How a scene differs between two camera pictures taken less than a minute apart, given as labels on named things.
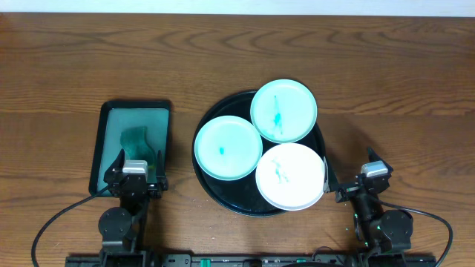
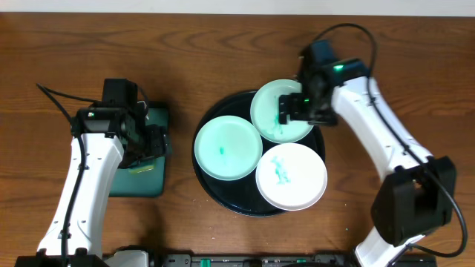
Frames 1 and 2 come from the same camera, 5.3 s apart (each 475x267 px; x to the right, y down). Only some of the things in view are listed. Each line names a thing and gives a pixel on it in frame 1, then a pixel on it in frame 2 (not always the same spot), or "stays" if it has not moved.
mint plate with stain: [283, 111] stays
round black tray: [243, 196] stays
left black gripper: [135, 182] -> [158, 142]
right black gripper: [356, 186] -> [290, 109]
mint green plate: [228, 147] stays
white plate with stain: [290, 176] stays
